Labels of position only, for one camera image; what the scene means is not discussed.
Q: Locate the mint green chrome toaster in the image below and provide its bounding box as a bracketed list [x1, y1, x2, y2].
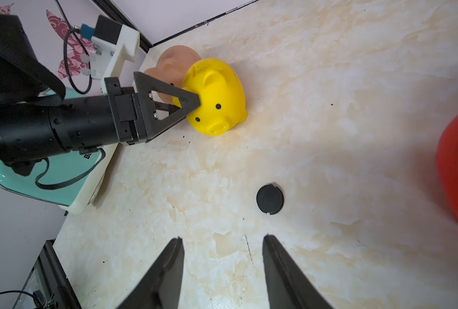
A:
[0, 86, 120, 216]

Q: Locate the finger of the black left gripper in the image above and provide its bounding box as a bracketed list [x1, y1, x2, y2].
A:
[134, 72, 201, 142]

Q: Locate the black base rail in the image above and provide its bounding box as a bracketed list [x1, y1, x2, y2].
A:
[10, 239, 83, 309]

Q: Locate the yellow piggy bank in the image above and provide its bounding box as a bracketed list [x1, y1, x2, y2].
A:
[181, 58, 248, 136]

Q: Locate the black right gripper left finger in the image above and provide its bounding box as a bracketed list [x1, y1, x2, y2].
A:
[118, 238, 185, 309]

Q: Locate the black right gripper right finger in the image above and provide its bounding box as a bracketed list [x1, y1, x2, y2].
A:
[262, 235, 331, 308]

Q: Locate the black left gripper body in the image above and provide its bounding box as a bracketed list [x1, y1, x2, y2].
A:
[0, 76, 141, 165]

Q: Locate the pink piggy bank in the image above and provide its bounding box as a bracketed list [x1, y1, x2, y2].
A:
[144, 45, 201, 88]

